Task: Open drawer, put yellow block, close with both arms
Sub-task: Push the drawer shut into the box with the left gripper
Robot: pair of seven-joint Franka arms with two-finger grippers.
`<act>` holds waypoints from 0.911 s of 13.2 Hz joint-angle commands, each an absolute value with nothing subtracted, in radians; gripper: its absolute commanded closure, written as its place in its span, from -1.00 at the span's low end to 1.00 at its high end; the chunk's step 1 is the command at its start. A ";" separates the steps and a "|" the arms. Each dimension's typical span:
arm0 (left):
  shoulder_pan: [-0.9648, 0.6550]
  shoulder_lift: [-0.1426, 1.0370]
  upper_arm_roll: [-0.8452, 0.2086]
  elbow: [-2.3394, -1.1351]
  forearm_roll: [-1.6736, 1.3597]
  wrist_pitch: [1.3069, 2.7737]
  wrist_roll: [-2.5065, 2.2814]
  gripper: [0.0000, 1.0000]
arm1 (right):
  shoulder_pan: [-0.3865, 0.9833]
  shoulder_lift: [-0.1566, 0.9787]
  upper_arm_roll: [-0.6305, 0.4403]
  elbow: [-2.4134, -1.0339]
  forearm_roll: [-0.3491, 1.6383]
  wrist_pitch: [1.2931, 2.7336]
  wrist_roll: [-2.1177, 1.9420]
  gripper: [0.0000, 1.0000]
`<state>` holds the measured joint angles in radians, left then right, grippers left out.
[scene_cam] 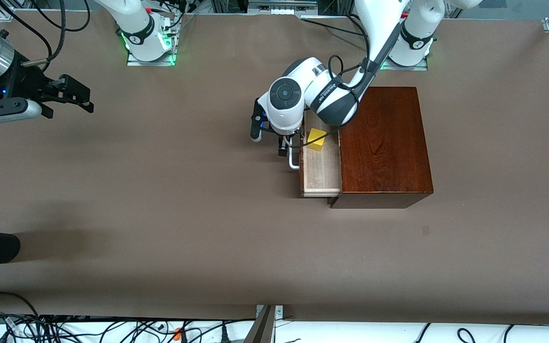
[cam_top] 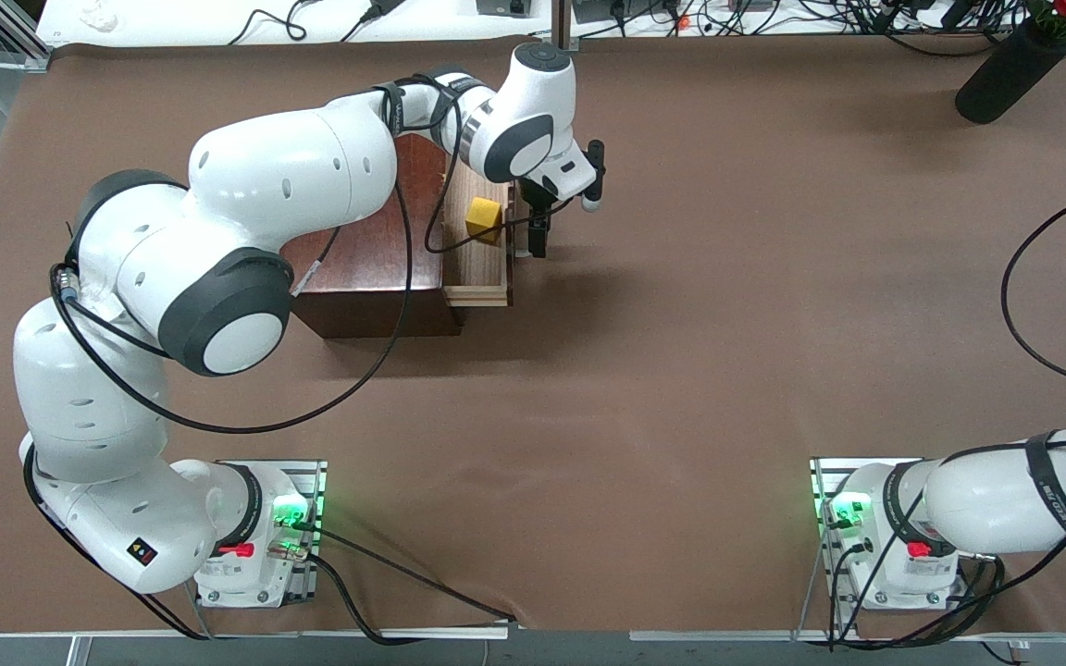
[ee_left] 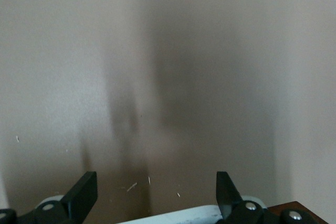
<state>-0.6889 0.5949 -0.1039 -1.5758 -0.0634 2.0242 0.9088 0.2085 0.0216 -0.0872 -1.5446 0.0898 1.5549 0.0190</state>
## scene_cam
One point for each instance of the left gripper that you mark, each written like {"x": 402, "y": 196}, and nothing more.
{"x": 283, "y": 144}

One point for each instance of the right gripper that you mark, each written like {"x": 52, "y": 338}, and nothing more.
{"x": 23, "y": 82}

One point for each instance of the yellow cube block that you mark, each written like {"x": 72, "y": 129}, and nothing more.
{"x": 316, "y": 139}

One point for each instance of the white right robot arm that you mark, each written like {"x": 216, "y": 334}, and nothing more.
{"x": 136, "y": 24}

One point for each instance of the dark brown wooden cabinet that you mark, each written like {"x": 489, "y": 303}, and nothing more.
{"x": 389, "y": 147}

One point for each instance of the grey power strip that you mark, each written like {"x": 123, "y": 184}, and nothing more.
{"x": 281, "y": 5}

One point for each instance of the dark angled metal bar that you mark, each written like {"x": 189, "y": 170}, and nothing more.
{"x": 261, "y": 328}

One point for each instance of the orange plug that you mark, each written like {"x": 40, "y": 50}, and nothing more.
{"x": 177, "y": 333}

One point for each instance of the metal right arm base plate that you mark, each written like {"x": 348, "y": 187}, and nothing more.
{"x": 150, "y": 62}

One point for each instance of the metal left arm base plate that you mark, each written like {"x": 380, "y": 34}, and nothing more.
{"x": 412, "y": 67}

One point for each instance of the silver metal bracket plate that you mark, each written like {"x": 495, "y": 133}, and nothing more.
{"x": 279, "y": 312}

